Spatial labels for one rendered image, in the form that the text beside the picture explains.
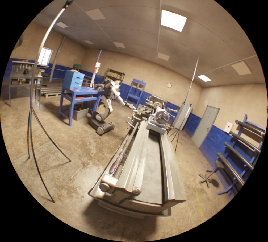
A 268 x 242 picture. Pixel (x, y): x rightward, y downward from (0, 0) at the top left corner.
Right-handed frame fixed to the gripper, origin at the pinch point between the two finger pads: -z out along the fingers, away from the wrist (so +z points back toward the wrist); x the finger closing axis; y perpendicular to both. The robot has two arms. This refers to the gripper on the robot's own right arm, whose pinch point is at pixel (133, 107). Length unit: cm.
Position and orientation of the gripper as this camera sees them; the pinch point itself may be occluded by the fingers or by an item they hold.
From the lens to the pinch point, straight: 196.1
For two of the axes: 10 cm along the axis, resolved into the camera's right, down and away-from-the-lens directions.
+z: -9.1, -3.9, 1.2
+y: 0.6, -4.1, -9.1
